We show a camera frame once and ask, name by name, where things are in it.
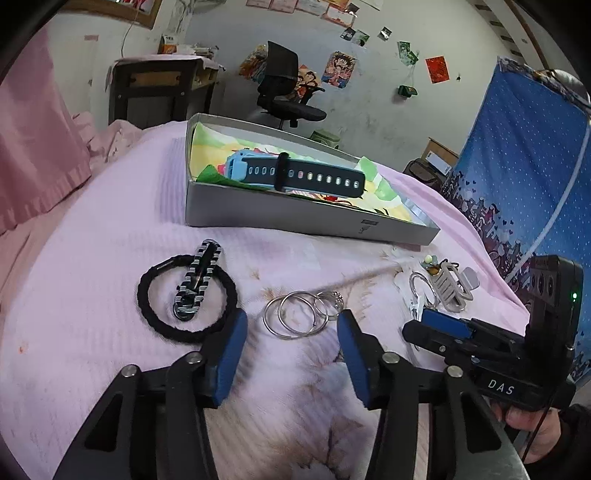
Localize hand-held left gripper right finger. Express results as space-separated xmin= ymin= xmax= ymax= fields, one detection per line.
xmin=337 ymin=309 xmax=532 ymax=480

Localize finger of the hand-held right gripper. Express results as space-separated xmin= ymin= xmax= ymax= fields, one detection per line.
xmin=422 ymin=308 xmax=527 ymax=352
xmin=402 ymin=320 xmax=523 ymax=371

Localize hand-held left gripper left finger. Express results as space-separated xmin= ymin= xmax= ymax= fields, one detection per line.
xmin=52 ymin=308 xmax=249 ymax=480

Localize beige hair claw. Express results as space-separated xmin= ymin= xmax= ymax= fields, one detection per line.
xmin=436 ymin=261 xmax=481 ymax=315

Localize brown hair tie with flower bead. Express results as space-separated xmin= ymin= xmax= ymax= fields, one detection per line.
xmin=420 ymin=254 xmax=460 ymax=278

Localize black hair tie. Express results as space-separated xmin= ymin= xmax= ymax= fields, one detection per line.
xmin=137 ymin=254 xmax=238 ymax=344

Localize grey shallow box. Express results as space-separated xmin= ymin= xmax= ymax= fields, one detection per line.
xmin=185 ymin=113 xmax=440 ymax=247

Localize person's right forearm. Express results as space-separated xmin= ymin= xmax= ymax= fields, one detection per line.
xmin=524 ymin=404 xmax=591 ymax=480

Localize person's right hand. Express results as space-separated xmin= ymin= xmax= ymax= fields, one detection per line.
xmin=490 ymin=402 xmax=563 ymax=464

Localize silver hoop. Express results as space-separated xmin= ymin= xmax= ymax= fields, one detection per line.
xmin=404 ymin=272 xmax=439 ymax=321

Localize brown bag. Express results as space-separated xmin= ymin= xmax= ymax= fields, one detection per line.
xmin=403 ymin=158 xmax=444 ymax=189

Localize blue printed cloth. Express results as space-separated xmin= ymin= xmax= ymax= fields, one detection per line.
xmin=441 ymin=58 xmax=591 ymax=384

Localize wooden board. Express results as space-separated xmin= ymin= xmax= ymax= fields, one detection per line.
xmin=425 ymin=137 xmax=460 ymax=175

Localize red paper sheet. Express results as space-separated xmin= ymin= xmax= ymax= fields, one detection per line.
xmin=426 ymin=56 xmax=450 ymax=85

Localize cartoon boy poster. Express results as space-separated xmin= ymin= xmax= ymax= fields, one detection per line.
xmin=322 ymin=51 xmax=358 ymax=89

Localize cartoon poster behind chair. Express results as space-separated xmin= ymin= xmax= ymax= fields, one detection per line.
xmin=295 ymin=65 xmax=323 ymax=104

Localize black office chair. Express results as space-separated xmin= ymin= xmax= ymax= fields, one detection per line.
xmin=256 ymin=41 xmax=328 ymax=131

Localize dark wooden desk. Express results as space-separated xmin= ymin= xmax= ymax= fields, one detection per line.
xmin=108 ymin=54 xmax=219 ymax=127

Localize orange cartoon poster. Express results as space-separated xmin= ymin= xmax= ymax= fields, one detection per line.
xmin=239 ymin=44 xmax=269 ymax=80

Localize pink curtain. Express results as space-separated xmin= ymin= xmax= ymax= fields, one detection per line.
xmin=0 ymin=28 xmax=95 ymax=234

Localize wooden framed window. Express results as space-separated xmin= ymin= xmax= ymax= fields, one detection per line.
xmin=111 ymin=0 xmax=163 ymax=29

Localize small silver ring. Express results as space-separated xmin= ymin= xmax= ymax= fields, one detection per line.
xmin=311 ymin=292 xmax=345 ymax=322

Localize large silver ring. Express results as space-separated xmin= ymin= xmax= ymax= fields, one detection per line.
xmin=281 ymin=291 xmax=320 ymax=334
xmin=263 ymin=295 xmax=303 ymax=341

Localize blue watch with black strap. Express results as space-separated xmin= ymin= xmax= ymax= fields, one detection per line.
xmin=219 ymin=148 xmax=368 ymax=193

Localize row of wall certificates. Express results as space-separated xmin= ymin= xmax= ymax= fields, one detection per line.
xmin=246 ymin=0 xmax=361 ymax=25

